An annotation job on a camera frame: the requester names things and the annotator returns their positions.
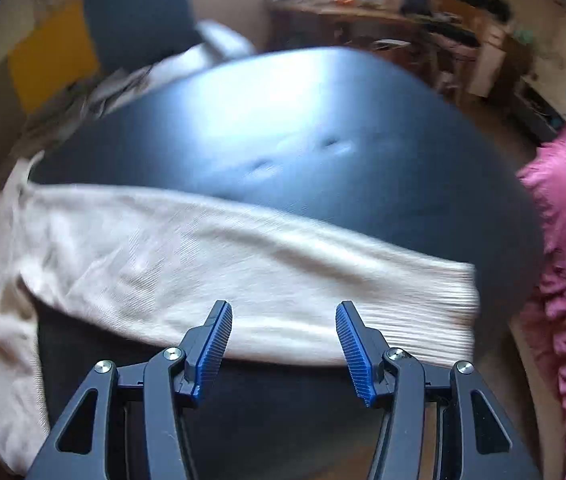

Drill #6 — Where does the yellow and grey cushion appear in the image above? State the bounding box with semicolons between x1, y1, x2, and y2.
5;0;101;113

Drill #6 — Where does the light patterned cloth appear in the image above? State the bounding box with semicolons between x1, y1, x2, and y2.
25;20;256;136

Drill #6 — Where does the wooden desk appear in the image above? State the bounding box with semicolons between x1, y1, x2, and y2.
268;0;509;106

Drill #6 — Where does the white cabinet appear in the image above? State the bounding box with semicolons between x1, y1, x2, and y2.
470;25;509;98

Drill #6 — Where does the white towel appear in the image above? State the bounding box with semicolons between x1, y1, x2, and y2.
0;152;481;476

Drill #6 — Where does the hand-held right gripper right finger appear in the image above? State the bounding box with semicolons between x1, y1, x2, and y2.
335;300;544;480

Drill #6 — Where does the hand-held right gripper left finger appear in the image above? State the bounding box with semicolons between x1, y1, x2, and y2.
25;300;234;480

